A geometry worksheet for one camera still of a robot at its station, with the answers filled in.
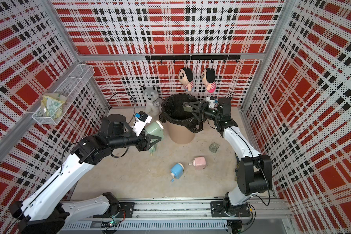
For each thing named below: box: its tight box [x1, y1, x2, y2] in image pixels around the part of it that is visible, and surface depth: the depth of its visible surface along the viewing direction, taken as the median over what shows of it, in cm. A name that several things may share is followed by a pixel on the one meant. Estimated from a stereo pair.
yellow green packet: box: [40, 92, 67, 119], surface depth 65 cm
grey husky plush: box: [143, 85, 163, 117], surface depth 110 cm
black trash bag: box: [158, 93, 203, 134], surface depth 86 cm
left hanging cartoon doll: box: [177, 67, 195, 92], surface depth 95 cm
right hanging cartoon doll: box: [200, 67, 217, 94], surface depth 96 cm
